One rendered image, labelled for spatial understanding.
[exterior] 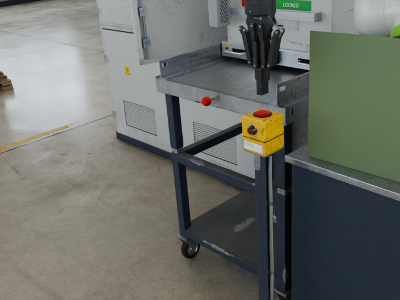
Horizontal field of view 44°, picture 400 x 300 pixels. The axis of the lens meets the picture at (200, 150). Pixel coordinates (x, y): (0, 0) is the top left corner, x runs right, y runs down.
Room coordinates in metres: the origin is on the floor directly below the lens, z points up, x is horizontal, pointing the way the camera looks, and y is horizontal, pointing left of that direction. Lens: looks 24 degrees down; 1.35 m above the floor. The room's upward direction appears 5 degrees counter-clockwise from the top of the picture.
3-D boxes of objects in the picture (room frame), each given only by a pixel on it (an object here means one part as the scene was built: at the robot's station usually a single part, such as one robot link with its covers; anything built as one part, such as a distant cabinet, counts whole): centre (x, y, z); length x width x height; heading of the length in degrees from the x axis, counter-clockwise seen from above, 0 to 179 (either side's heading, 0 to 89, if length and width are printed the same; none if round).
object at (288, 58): (1.86, -0.32, 0.90); 0.54 x 0.05 x 0.06; 41
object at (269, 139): (1.21, -0.17, 0.85); 0.08 x 0.08 x 0.10; 42
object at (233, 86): (1.85, -0.31, 0.82); 0.68 x 0.62 x 0.06; 132
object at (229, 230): (1.85, -0.31, 0.46); 0.64 x 0.58 x 0.66; 132
